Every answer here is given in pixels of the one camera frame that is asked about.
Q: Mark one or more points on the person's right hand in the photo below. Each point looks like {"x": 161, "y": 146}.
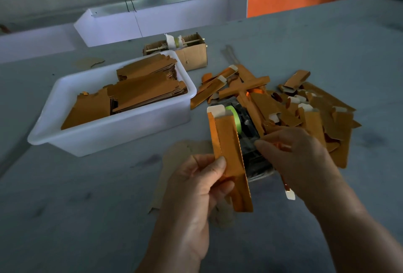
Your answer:
{"x": 308, "y": 166}

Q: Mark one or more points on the person's left hand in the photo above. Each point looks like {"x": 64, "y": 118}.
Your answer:
{"x": 189, "y": 206}

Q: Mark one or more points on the pile of beige blanks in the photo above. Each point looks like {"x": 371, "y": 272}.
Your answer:
{"x": 173, "y": 159}

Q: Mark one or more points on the pile of gold boxes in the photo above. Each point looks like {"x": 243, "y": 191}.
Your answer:
{"x": 296, "y": 109}

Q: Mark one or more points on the gold box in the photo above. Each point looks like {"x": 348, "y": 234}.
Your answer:
{"x": 228, "y": 150}

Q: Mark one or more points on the gold cartons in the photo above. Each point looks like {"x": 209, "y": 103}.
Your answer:
{"x": 148, "y": 88}

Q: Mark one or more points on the person's right forearm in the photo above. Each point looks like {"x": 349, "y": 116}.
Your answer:
{"x": 362, "y": 238}

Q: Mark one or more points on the person's left forearm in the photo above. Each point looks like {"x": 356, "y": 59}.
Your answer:
{"x": 173, "y": 262}

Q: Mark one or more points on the black tape dispenser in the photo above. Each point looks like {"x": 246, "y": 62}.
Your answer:
{"x": 255, "y": 156}

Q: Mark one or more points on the green tape roll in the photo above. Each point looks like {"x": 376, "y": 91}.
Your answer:
{"x": 235, "y": 117}

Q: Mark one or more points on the white plastic bin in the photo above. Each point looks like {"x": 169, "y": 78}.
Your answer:
{"x": 110, "y": 132}

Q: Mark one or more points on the small cardboard box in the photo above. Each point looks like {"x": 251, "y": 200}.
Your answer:
{"x": 195, "y": 55}

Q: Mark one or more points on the long white tray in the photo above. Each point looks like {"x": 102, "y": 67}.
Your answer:
{"x": 189, "y": 13}
{"x": 34, "y": 43}

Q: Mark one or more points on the small brown object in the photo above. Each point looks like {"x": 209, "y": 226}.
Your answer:
{"x": 4, "y": 29}

